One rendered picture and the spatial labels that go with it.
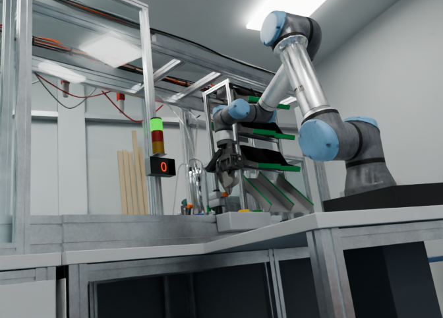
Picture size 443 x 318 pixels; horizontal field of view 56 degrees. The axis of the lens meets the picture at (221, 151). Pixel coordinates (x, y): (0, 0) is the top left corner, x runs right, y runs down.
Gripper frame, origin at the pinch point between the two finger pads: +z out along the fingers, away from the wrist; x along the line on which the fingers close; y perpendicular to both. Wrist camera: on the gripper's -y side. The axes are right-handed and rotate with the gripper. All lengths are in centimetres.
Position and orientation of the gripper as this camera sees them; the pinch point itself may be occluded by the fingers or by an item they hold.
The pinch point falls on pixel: (227, 192)
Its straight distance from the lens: 168.2
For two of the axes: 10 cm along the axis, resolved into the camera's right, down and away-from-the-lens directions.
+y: 6.8, -2.8, -6.8
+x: 7.2, 1.1, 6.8
